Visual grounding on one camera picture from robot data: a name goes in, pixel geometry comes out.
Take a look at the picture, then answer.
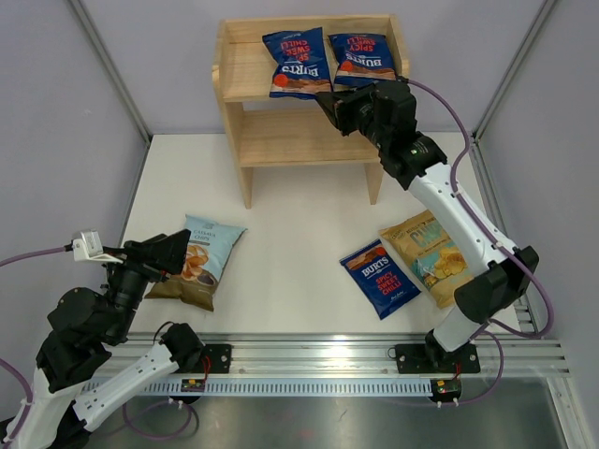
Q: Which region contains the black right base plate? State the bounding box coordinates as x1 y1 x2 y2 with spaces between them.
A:
387 343 481 375

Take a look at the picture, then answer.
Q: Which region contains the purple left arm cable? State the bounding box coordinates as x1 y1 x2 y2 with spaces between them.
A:
0 245 202 441

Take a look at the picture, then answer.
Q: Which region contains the aluminium mounting rail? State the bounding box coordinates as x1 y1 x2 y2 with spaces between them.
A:
107 332 572 375

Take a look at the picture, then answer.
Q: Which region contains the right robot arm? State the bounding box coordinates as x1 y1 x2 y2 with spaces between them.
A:
316 79 539 370

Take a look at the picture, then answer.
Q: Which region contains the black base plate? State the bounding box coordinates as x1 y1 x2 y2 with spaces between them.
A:
186 343 233 374
387 343 481 375

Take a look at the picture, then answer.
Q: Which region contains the light blue cassava chips bag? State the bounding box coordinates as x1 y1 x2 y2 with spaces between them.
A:
145 215 246 311

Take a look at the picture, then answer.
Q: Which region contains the wooden two-tier shelf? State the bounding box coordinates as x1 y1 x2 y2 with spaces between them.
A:
212 14 410 208

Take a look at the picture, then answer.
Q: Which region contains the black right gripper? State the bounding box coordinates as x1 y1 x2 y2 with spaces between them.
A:
315 82 389 151

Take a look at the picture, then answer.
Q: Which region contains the blue Burts chips bag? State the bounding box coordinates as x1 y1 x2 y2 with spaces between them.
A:
262 27 332 100
340 239 420 320
329 33 397 87

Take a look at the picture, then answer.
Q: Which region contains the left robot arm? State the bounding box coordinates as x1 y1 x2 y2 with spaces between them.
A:
1 229 204 448

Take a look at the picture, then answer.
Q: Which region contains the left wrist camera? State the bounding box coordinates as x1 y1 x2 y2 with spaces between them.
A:
71 229 121 263

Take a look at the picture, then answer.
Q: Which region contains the tan kettle chips bag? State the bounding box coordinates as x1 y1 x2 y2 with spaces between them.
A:
379 210 474 309

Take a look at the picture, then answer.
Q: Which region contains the white slotted cable duct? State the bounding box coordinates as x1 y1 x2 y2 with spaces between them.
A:
138 377 434 398

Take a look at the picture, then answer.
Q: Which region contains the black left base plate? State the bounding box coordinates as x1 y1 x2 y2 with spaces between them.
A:
186 343 233 374

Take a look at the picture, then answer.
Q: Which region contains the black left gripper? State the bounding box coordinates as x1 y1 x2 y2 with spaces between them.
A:
99 229 191 341

